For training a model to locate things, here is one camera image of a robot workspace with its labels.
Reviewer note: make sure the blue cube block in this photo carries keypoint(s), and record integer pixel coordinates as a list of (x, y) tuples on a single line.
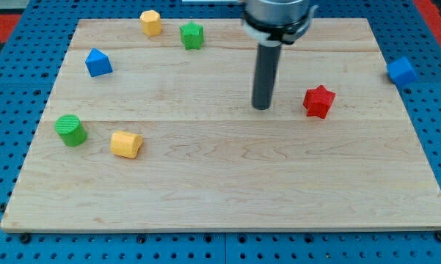
[(401, 72)]

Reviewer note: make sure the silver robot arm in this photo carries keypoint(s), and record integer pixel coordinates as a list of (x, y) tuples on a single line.
[(275, 22)]

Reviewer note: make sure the yellow octagon block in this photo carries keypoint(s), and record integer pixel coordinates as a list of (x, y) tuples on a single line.
[(151, 23)]

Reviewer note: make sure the dark grey cylindrical pointer rod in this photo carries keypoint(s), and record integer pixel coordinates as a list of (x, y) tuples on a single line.
[(266, 64)]

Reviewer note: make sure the green star block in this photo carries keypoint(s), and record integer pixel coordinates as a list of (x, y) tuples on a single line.
[(192, 35)]

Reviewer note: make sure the light wooden board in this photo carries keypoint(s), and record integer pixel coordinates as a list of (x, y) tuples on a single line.
[(209, 161)]

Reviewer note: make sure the yellow heart-shaped block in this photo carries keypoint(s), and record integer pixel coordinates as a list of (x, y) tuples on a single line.
[(125, 144)]

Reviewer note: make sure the green cylinder block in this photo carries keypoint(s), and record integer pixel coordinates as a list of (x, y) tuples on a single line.
[(70, 130)]

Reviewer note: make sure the blue triangular prism block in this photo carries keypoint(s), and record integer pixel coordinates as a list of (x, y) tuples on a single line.
[(98, 63)]

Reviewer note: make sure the red star block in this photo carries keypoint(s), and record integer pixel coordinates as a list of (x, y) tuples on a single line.
[(318, 101)]

